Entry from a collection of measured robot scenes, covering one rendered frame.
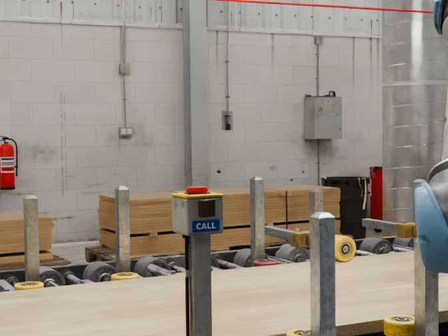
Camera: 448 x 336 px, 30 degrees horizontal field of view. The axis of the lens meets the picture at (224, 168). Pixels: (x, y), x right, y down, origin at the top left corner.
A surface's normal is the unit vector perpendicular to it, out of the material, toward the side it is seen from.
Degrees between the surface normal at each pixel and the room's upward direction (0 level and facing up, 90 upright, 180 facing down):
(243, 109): 90
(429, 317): 90
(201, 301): 90
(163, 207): 90
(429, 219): 72
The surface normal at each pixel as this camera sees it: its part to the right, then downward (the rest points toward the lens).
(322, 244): 0.44, 0.04
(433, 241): -0.39, 0.23
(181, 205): -0.90, 0.04
